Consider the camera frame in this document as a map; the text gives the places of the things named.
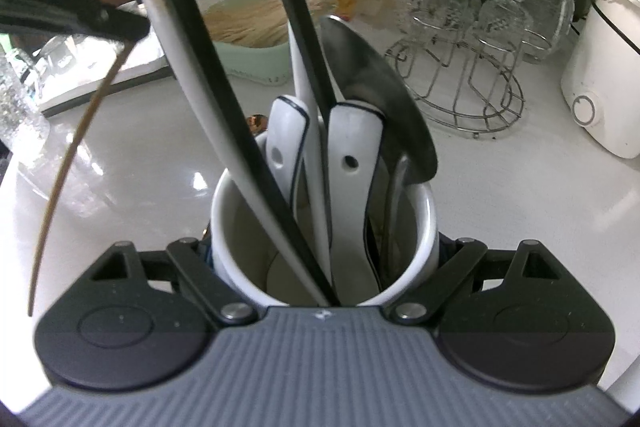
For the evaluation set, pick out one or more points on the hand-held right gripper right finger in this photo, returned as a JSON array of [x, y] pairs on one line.
[[450, 267]]

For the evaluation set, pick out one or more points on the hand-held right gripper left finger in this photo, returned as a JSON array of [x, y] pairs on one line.
[[200, 267]]

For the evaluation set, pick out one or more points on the white ceramic utensil jar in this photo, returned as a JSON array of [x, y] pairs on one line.
[[220, 217]]

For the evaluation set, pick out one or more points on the black chopstick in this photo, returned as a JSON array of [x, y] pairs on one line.
[[212, 57], [295, 7]]

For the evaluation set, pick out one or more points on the white ceramic soup spoon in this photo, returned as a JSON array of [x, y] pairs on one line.
[[350, 207], [282, 142]]

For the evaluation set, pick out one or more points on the wooden chopstick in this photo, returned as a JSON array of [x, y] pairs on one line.
[[75, 141]]

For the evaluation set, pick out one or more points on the large silver spoon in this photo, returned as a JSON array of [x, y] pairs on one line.
[[380, 97]]

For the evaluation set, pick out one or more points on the textured glass mug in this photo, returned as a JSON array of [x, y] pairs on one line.
[[20, 107]]

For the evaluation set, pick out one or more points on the white kitchen appliance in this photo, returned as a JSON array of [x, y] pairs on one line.
[[605, 97]]

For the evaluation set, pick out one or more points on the clear stemmed glass cup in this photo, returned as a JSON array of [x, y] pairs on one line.
[[505, 22]]

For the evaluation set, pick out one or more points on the textured glass pitcher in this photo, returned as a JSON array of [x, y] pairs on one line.
[[545, 7]]

